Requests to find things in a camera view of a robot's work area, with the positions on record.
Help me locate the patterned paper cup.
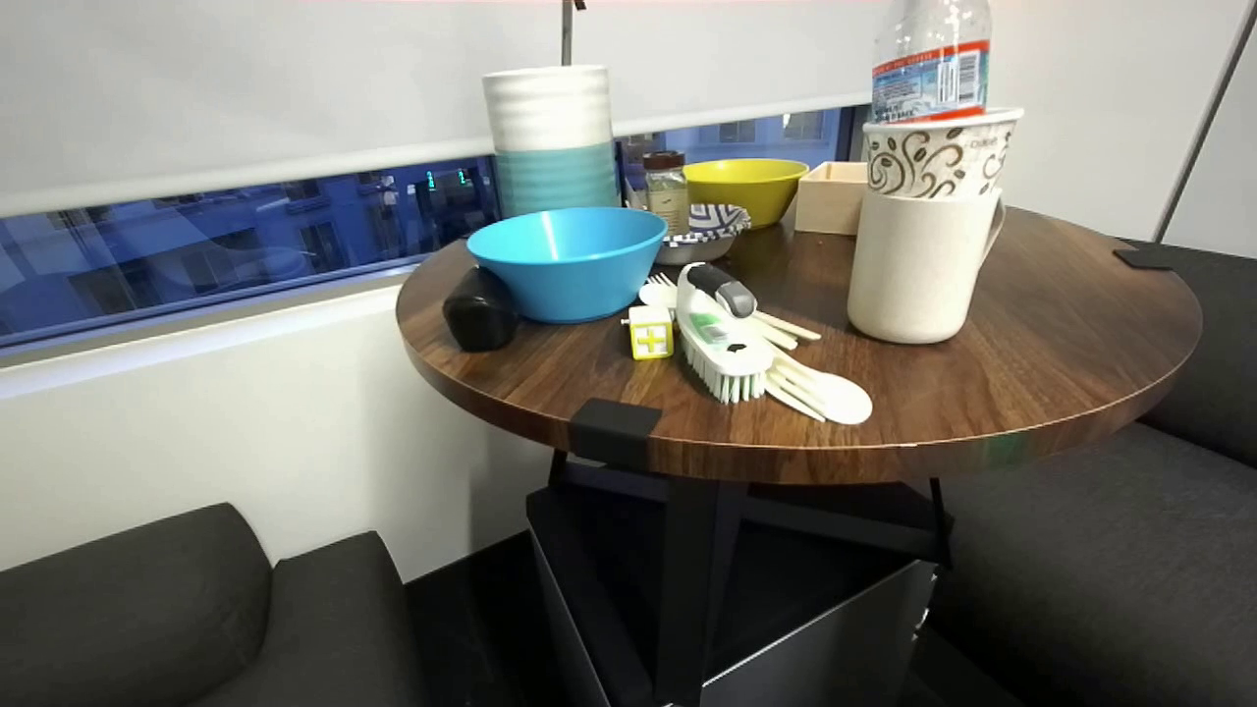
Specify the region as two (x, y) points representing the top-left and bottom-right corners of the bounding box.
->
(860, 106), (1028, 206)

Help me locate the clear plastic water bottle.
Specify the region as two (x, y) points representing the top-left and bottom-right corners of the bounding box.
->
(867, 0), (995, 130)

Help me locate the small yellow green carton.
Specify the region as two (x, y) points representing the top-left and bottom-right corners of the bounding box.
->
(623, 304), (681, 367)

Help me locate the small white object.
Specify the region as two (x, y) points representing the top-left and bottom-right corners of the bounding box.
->
(638, 271), (682, 320)

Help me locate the black table edge clamp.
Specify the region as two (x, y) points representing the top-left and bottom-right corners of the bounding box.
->
(568, 398), (663, 464)

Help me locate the white scrub brush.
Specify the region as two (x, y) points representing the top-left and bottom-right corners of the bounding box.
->
(672, 258), (778, 408)

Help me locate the blue plastic bowl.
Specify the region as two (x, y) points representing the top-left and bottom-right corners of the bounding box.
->
(462, 206), (668, 328)

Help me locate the black white patterned dish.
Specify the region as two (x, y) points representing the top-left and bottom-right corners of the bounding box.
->
(651, 199), (756, 271)

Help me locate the small black object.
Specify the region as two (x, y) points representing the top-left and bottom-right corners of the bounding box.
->
(439, 269), (520, 353)

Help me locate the small glass jar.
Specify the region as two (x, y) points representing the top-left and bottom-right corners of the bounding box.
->
(640, 151), (693, 235)

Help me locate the white plastic knife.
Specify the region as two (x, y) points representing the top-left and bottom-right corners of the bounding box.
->
(750, 305), (826, 353)

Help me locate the yellow bowl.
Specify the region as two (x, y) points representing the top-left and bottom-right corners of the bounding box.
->
(681, 156), (815, 235)

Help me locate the white plastic spoon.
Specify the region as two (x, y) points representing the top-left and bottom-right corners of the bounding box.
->
(767, 353), (876, 431)

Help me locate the grey metal bin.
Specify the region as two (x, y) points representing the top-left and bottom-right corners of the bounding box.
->
(524, 483), (942, 707)

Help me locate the round wooden table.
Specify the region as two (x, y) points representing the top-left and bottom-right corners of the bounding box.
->
(392, 199), (1205, 707)

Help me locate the white roller blind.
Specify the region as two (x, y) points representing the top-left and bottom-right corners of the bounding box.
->
(0, 0), (911, 219)

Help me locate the dark grey sofa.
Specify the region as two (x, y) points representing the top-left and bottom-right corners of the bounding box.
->
(0, 499), (436, 707)
(934, 235), (1257, 707)

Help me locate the thin grey pole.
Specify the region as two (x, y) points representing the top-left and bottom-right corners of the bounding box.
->
(1154, 25), (1257, 249)

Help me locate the blind pull cord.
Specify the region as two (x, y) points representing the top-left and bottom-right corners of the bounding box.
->
(559, 0), (589, 68)

